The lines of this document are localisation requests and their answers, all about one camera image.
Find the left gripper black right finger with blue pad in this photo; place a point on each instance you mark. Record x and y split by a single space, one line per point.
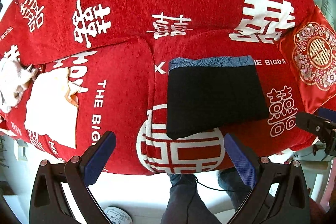
278 191

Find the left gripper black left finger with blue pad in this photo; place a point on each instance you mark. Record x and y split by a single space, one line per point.
48 201

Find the black pants patterned blue waistband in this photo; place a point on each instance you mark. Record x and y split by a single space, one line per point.
207 93

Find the round white patterned disc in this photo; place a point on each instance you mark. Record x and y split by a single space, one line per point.
117 215

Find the red embroidered satin cushion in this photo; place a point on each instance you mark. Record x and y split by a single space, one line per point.
309 50

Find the white folded cloth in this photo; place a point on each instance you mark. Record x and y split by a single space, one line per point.
51 109

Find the operator grey trouser legs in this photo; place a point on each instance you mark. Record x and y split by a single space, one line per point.
185 205

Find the white crumpled garment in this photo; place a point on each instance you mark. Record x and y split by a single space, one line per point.
15 80

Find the red sofa white characters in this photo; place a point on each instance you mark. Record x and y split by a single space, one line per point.
118 52

